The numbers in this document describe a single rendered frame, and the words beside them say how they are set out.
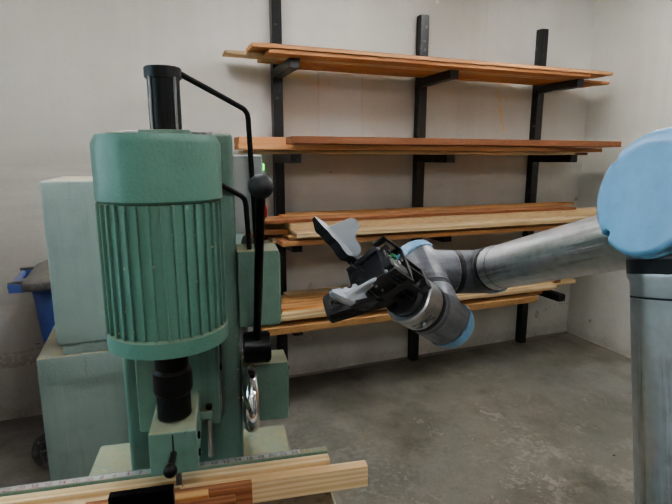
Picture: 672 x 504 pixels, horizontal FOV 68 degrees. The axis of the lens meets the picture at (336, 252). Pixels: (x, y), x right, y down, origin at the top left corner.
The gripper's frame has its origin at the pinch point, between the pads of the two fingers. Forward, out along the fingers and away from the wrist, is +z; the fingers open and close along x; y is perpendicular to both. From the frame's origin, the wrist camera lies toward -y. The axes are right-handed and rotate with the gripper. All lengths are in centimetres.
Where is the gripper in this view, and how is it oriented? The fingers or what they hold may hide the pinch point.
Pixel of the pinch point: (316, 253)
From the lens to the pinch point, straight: 72.5
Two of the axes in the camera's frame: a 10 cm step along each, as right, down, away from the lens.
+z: -6.6, -4.2, -6.2
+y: 7.3, -5.6, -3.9
